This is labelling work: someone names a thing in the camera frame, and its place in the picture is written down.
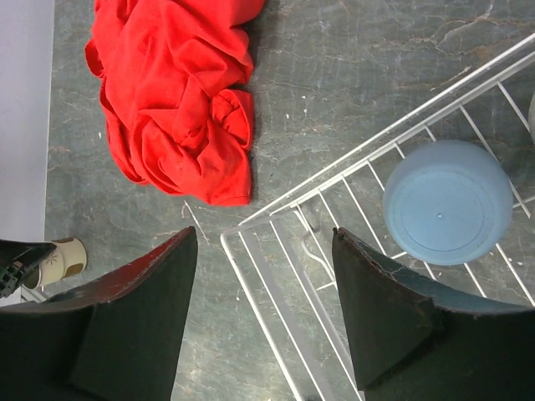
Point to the white wire dish rack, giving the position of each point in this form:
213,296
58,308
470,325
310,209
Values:
282,253

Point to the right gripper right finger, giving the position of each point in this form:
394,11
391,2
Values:
412,338

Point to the blue plastic cup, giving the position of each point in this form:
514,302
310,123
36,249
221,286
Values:
448,202

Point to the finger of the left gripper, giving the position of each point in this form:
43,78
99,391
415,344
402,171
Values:
19,260

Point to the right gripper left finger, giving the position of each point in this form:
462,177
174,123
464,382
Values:
115,338

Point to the red crumpled cloth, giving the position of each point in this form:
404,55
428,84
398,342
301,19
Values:
172,76

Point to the beige cup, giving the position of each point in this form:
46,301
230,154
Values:
69,258

